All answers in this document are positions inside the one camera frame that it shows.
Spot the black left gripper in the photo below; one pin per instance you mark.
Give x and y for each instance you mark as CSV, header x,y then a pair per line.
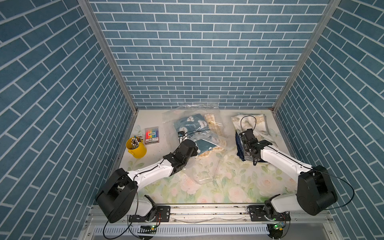
x,y
194,152

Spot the navy blue star blanket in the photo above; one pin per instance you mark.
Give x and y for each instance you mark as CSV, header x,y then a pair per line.
x,y
240,148

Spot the white bear print blanket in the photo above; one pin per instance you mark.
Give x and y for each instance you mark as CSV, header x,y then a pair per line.
x,y
257,123

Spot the teal happy bear blanket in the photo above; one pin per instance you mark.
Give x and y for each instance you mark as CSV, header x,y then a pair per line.
x,y
196,128

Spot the clear plastic vacuum bag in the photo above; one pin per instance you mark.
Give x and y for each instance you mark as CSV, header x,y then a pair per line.
x,y
202,171

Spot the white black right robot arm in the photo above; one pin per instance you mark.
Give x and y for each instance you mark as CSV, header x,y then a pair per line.
x,y
315,189

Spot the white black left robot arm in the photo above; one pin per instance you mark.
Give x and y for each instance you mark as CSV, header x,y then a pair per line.
x,y
118,196

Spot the orange checked blanket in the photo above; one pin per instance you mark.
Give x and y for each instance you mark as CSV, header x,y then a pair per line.
x,y
208,148

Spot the highlighter pen pack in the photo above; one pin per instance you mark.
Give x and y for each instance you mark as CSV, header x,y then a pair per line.
x,y
152,135

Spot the yellow pen cup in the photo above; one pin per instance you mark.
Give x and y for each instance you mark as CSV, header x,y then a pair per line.
x,y
139,152

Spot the pencils bundle in cup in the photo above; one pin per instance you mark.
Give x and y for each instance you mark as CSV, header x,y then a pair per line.
x,y
135,142

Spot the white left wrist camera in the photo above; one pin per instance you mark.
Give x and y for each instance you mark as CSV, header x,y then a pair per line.
x,y
181,136

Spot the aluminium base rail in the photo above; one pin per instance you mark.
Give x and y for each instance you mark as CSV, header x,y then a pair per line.
x,y
211,222

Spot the aluminium corner post left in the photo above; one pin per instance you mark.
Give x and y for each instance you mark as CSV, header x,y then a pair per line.
x,y
93,22

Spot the aluminium corner post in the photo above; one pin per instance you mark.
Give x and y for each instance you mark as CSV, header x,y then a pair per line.
x,y
93,22
318,30

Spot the aluminium corner post right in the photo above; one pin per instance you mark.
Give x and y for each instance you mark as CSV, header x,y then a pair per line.
x,y
318,30

